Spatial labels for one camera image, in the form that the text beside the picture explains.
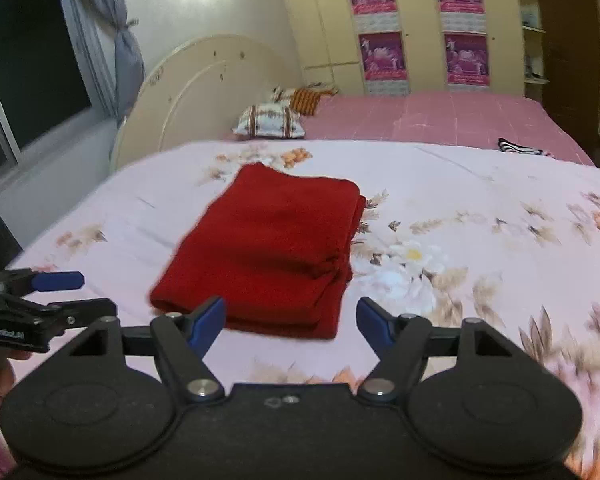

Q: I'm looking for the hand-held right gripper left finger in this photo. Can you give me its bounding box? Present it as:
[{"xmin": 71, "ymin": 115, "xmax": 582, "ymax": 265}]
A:
[{"xmin": 69, "ymin": 296, "xmax": 227, "ymax": 404}]

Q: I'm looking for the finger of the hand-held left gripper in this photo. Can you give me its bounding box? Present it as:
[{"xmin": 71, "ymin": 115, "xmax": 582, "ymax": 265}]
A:
[
  {"xmin": 0, "ymin": 268, "xmax": 85, "ymax": 297},
  {"xmin": 46, "ymin": 298, "xmax": 119, "ymax": 329}
]

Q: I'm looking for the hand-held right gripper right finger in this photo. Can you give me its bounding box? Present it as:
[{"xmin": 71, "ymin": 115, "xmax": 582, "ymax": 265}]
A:
[{"xmin": 356, "ymin": 296, "xmax": 514, "ymax": 404}]

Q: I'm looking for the red knit sweater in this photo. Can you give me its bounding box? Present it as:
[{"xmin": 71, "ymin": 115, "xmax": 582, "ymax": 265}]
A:
[{"xmin": 150, "ymin": 162, "xmax": 367, "ymax": 340}]

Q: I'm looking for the person's left hand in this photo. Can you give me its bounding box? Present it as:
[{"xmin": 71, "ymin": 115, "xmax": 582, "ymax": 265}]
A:
[{"xmin": 0, "ymin": 349, "xmax": 32, "ymax": 422}]

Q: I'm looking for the floral white bedsheet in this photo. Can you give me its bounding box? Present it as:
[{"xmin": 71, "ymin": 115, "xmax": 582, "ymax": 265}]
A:
[{"xmin": 10, "ymin": 139, "xmax": 600, "ymax": 480}]

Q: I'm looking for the floral white pillow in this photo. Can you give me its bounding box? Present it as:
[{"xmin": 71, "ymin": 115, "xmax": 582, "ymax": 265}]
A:
[{"xmin": 232, "ymin": 104, "xmax": 306, "ymax": 140}]

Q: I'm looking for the pink bed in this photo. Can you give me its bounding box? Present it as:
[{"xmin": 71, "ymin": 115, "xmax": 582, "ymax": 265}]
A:
[{"xmin": 300, "ymin": 91, "xmax": 596, "ymax": 166}]

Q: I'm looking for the dark window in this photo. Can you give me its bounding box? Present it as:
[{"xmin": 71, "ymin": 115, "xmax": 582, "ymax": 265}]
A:
[{"xmin": 0, "ymin": 0, "xmax": 94, "ymax": 182}]

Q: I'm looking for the grey curtain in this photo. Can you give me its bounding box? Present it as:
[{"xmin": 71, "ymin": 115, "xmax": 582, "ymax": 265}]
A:
[{"xmin": 74, "ymin": 0, "xmax": 146, "ymax": 129}]

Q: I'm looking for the striped folded cloth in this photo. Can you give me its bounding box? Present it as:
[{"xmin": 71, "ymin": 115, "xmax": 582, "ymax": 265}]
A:
[{"xmin": 497, "ymin": 138, "xmax": 554, "ymax": 157}]

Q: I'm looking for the cream round headboard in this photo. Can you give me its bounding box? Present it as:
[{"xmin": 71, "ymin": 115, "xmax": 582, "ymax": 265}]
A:
[{"xmin": 110, "ymin": 34, "xmax": 306, "ymax": 172}]

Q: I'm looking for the orange striped pillow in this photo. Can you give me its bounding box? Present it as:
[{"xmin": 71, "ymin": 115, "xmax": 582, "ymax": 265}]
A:
[{"xmin": 290, "ymin": 87, "xmax": 339, "ymax": 115}]

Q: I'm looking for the cream wardrobe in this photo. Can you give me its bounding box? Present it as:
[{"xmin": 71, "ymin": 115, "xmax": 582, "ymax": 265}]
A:
[{"xmin": 275, "ymin": 0, "xmax": 548, "ymax": 98}]

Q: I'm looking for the brown wooden door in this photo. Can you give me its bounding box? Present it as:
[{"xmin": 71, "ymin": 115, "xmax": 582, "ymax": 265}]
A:
[{"xmin": 532, "ymin": 0, "xmax": 600, "ymax": 152}]

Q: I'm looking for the cream open shelf unit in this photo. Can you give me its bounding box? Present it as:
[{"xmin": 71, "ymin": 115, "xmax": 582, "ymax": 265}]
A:
[{"xmin": 512, "ymin": 0, "xmax": 549, "ymax": 97}]

